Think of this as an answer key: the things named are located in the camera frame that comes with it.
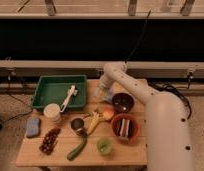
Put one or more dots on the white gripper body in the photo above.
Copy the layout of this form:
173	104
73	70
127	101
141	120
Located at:
104	95

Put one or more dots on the light blue towel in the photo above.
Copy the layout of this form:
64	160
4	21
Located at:
96	94

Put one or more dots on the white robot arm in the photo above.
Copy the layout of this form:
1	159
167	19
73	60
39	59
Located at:
168	138

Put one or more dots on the dark metal cup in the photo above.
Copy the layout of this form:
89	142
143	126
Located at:
77	125

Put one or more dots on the small green plastic cup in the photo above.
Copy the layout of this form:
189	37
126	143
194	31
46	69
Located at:
104	146

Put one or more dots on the white plastic cup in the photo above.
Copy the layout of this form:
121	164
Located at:
52	111

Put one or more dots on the dark brown bowl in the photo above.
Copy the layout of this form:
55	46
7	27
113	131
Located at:
122	102

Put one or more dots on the orange peach fruit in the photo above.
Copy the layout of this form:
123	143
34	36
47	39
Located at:
108	114

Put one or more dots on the yellow banana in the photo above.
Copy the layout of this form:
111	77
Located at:
94	123

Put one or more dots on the orange bowl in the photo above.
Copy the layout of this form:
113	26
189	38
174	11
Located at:
133	128

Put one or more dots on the white dish brush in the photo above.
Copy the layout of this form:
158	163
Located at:
71	92

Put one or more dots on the striped item in bowl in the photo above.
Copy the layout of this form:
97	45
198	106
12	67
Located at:
123	128

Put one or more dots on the wooden table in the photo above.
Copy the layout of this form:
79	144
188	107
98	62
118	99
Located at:
121	155

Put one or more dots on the green plastic tray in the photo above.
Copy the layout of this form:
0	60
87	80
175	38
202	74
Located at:
54	88

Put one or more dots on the green cucumber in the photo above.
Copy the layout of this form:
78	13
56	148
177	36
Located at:
77	150

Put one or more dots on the bunch of dark grapes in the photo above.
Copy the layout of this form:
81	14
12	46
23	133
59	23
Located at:
49	141

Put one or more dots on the blue sponge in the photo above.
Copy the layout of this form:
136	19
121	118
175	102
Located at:
33	127

